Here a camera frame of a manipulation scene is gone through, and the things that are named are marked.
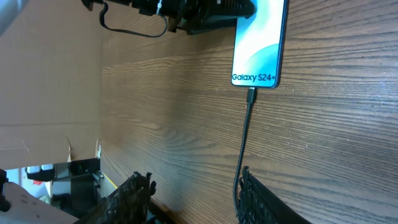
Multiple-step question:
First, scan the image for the black Galaxy smartphone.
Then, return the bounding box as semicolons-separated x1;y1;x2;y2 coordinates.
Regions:
231;0;289;88

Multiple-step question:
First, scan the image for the black USB charger cable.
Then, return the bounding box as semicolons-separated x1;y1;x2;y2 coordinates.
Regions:
232;86;258;215

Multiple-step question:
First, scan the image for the brown cardboard wall panel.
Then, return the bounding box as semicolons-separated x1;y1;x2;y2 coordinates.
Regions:
1;0;102;169

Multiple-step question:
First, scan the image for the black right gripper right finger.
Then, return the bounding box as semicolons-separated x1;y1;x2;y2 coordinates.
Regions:
238;166;310;224

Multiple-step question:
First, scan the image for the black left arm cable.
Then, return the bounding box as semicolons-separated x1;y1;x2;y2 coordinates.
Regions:
98;1;169;39

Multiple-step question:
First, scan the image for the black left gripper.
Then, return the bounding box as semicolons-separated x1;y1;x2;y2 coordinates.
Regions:
156;0;256;35

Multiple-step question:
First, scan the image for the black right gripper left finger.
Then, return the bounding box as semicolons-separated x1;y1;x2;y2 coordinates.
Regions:
74;170;158;224

